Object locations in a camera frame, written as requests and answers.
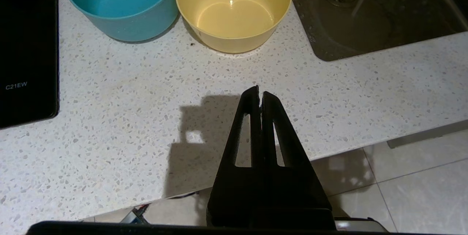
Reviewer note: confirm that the black induction cooktop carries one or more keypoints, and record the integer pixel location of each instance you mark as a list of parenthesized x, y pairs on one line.
[(25, 45)]

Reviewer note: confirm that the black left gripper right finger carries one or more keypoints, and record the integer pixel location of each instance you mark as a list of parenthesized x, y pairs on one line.
[(292, 191)]

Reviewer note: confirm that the yellow plastic bowl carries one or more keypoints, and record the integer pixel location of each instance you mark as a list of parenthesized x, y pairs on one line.
[(234, 12)]

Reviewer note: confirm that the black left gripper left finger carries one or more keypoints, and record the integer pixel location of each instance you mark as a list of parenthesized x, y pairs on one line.
[(234, 191)]

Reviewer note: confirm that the robot wheeled base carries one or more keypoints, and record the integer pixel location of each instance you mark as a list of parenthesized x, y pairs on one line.
[(362, 224)]

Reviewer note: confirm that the stainless steel sink basin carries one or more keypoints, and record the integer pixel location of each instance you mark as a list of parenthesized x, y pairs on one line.
[(384, 26)]

